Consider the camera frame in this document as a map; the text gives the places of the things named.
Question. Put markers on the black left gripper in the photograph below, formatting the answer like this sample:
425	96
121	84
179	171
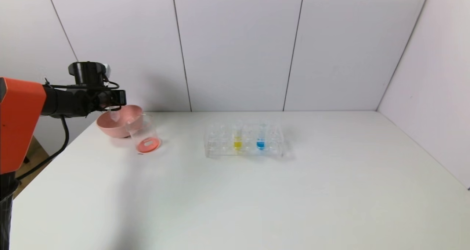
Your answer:
120	97

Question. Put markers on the test tube with red pigment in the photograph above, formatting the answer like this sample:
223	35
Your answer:
114	115

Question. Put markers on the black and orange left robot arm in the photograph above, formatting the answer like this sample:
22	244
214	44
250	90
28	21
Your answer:
22	118

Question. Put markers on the clear acrylic test tube rack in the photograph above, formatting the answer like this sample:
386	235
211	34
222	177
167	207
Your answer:
220	147

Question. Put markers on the test tube with yellow pigment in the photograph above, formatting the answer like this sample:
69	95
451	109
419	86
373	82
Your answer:
237	144

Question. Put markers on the test tube with blue pigment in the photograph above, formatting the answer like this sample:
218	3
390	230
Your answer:
260	144

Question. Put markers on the pink plastic bowl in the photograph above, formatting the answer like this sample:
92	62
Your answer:
114	127

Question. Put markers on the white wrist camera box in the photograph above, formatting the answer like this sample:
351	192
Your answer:
106	68

